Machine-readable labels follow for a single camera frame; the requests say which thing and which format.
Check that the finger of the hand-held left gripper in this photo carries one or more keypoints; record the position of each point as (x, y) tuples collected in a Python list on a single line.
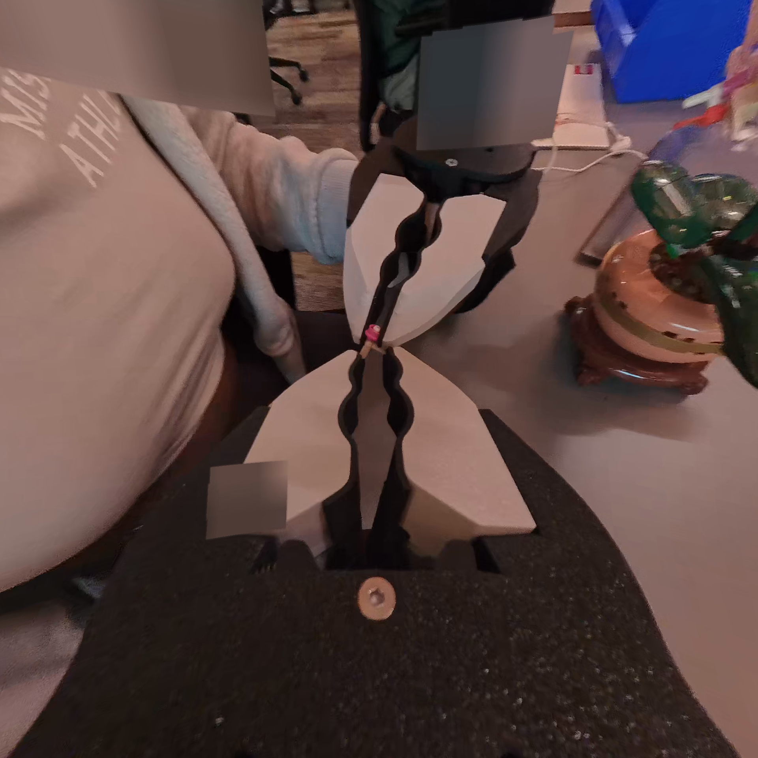
[(450, 266), (370, 237)]

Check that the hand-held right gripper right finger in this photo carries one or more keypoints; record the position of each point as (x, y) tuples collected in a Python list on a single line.
[(462, 462)]

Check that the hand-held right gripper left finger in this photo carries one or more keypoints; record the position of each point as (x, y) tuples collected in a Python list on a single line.
[(314, 414)]

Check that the small pink-tipped peg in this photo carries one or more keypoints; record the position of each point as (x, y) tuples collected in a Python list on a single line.
[(372, 333)]

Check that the person's left forearm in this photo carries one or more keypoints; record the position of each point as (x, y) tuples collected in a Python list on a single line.
[(284, 195)]

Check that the grey desk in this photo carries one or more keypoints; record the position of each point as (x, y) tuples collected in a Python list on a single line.
[(592, 474)]

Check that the grey flat slab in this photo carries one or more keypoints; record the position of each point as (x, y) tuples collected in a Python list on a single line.
[(613, 225)]

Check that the black chair castor base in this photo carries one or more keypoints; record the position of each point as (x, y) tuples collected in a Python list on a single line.
[(290, 74)]

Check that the dark wooden stand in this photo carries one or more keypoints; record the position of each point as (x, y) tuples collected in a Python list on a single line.
[(627, 367)]

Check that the green jade plant ornament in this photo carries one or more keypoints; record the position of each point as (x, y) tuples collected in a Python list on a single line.
[(645, 284)]

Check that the blue plastic bin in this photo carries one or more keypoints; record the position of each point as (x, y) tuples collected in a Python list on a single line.
[(669, 47)]

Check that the grey printed sweatshirt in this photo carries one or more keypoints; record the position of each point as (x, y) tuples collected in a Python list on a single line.
[(100, 325)]

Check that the colourful plastic toy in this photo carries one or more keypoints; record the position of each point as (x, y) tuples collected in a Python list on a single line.
[(740, 89)]

